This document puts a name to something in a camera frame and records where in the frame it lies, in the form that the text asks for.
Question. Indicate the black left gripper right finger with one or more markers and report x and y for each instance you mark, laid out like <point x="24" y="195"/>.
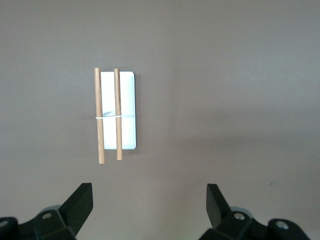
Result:
<point x="220" y="212"/>

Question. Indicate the white rectangular plate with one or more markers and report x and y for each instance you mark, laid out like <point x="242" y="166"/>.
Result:
<point x="127" y="100"/>

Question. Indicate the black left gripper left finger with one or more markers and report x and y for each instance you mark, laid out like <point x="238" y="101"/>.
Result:
<point x="75" y="207"/>

